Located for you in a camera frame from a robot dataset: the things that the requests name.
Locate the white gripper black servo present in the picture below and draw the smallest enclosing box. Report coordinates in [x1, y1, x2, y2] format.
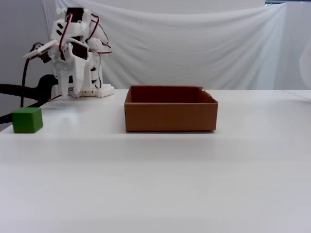
[57, 41, 90, 97]

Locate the green cube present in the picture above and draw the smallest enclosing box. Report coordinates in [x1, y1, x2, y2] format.
[11, 107, 44, 134]

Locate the brown cardboard box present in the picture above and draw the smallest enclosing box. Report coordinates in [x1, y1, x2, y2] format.
[124, 84, 219, 133]

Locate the black curved support bar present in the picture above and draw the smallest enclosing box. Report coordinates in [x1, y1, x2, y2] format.
[0, 74, 59, 125]

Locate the white cloth backdrop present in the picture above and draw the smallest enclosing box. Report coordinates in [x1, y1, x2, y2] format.
[40, 0, 311, 91]

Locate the wrist camera on white plate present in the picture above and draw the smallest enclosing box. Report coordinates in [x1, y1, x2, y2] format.
[23, 40, 58, 64]

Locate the black camera cable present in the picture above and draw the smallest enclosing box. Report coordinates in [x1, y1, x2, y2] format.
[20, 57, 33, 109]

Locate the red gripper servo wire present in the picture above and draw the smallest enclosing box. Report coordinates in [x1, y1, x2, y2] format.
[59, 13, 74, 52]

